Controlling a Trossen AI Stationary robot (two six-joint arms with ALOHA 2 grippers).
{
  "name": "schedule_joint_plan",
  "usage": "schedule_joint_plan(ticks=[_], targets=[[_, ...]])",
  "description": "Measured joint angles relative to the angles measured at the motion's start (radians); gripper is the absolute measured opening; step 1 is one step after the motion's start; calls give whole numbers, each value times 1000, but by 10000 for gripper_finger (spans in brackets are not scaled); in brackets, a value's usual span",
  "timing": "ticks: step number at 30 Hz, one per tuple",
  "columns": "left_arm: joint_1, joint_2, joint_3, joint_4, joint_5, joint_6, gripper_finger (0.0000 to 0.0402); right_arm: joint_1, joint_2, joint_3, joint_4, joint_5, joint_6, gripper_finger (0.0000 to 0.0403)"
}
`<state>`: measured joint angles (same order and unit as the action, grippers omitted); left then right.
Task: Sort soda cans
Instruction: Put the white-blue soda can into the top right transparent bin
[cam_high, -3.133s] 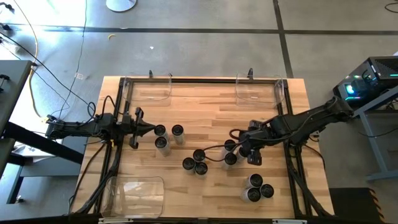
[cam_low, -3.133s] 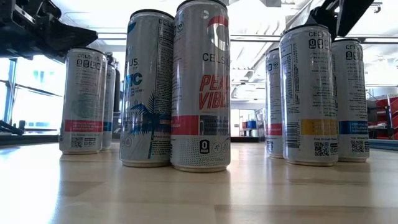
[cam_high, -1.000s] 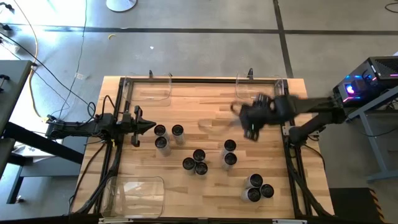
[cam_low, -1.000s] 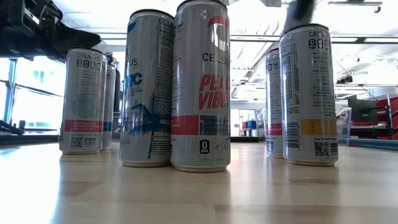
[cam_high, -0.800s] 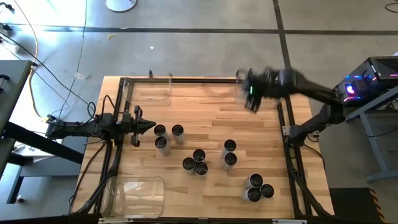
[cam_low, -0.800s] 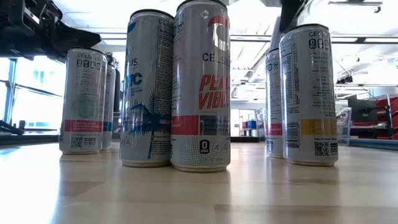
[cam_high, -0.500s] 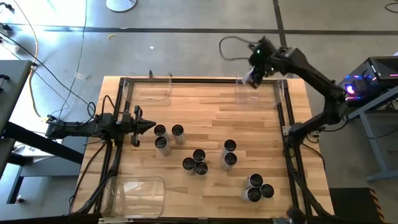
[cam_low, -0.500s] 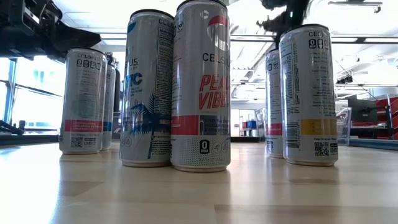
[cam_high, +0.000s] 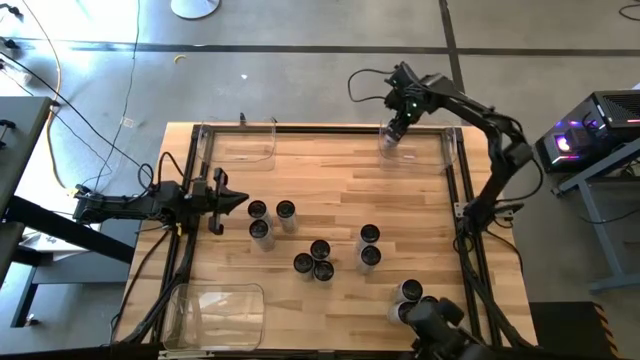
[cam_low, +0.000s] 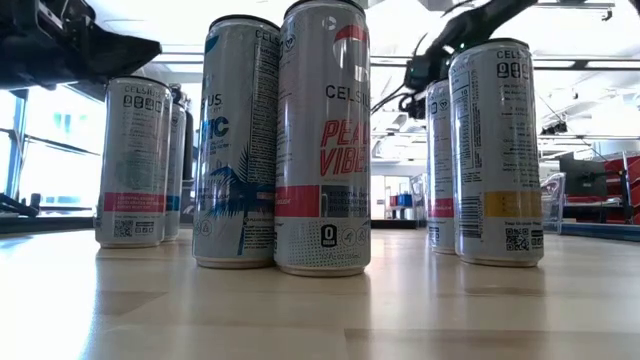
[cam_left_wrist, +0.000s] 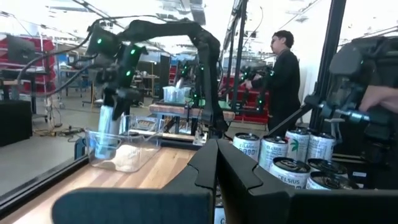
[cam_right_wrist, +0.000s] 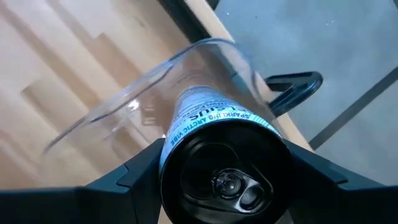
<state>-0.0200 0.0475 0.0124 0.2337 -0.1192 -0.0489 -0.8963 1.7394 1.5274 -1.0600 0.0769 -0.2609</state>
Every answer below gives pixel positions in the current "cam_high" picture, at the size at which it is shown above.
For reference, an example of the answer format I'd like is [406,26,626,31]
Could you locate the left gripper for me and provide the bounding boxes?
[192,167,250,237]

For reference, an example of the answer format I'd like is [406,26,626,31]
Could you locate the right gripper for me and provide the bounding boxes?
[384,62,426,139]

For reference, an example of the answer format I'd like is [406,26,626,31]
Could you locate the Celsius Peach Vibe can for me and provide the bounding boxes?
[313,259,336,287]
[355,223,382,251]
[387,301,419,326]
[248,218,277,253]

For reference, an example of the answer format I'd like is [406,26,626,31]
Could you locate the Celsius yellow-banded can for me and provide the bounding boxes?
[394,278,424,304]
[309,238,332,262]
[275,198,300,235]

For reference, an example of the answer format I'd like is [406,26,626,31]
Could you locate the clear plastic bin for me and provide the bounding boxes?
[161,282,267,352]
[196,118,278,173]
[378,119,458,175]

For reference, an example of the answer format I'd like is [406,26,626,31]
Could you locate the black desk beam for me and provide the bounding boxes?
[0,195,136,265]

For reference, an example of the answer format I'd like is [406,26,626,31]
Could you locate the white box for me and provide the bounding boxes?
[19,219,104,256]

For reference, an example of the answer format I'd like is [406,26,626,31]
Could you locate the black computer with lights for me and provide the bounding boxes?
[534,89,640,175]

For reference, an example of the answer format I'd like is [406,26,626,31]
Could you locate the grey metal stand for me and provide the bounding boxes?
[552,144,640,295]

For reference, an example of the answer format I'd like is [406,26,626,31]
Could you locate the dark grey desk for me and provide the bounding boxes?
[0,96,54,211]

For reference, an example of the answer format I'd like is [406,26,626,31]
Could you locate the black box hazard stripes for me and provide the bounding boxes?
[528,301,623,360]

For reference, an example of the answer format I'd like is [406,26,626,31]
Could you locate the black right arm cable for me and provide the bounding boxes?
[347,67,396,105]

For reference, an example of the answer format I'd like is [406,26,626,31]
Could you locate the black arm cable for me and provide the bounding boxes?
[137,149,186,194]
[347,67,396,105]

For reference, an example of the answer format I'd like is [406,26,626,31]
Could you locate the black aluminium table frame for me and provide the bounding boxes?
[115,123,539,351]

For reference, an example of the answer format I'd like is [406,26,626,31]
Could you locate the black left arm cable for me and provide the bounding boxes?
[137,149,186,194]

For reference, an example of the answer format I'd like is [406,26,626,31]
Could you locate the silver metal bracket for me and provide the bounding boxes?
[158,349,216,359]

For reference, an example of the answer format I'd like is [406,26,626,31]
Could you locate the thin dark floor cable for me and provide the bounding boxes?
[93,0,142,192]

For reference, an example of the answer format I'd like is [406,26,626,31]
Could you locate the black floor cable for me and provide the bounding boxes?
[0,52,154,177]

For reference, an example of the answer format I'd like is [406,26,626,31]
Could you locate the white round pedestal stand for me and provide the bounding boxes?
[169,0,222,20]

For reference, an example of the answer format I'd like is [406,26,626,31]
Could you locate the yellow cable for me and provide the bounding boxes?
[19,0,69,191]

